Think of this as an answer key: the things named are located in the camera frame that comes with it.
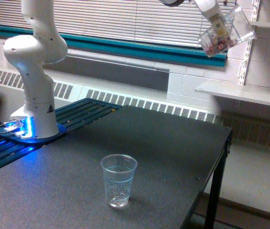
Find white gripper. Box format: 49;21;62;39
194;0;229;37

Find clear plastic cup with candies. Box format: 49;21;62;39
198;4;257;57

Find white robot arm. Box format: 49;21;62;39
4;0;68;140

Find white window blinds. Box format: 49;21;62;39
0;0;236;50

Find white baseboard radiator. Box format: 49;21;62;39
0;66;224;124

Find black table leg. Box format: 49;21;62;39
204;131;233;229

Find clear empty plastic cup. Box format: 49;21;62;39
100;154;138;209

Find white upper wall shelf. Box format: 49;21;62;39
250;21;270;28

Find white wall shelf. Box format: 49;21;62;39
250;21;270;28
194;81;270;106

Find white shelf bracket rail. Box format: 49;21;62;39
238;0;260;85

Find white lower wall shelf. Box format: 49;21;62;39
194;81;270;106

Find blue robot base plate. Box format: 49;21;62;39
0;124;66;145

